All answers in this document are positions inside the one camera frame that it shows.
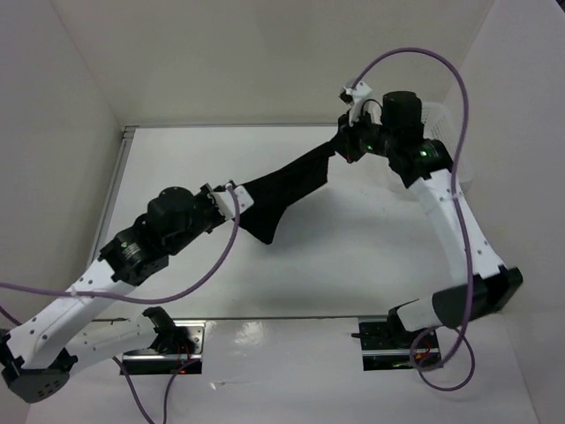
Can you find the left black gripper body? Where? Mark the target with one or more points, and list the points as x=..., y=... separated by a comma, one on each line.
x=207, y=215

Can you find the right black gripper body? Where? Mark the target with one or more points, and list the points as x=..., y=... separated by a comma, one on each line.
x=365, y=136

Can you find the black skirt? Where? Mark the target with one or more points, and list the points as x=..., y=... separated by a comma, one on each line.
x=273, y=193

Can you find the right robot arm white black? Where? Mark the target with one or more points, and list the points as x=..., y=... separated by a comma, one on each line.
x=420, y=149

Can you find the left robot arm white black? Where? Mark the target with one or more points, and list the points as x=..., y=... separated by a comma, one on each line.
x=40, y=356

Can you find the white plastic perforated basket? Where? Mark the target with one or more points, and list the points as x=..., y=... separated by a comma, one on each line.
x=440, y=125

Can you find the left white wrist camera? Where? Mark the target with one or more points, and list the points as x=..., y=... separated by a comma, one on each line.
x=229, y=196

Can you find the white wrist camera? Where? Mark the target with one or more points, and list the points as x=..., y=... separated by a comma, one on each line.
x=229, y=196
x=362, y=104

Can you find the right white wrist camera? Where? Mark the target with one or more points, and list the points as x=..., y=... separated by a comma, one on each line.
x=362, y=104

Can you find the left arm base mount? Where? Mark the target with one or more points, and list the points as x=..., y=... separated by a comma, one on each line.
x=184, y=356

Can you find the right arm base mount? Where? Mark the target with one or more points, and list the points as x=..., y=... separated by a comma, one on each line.
x=384, y=348

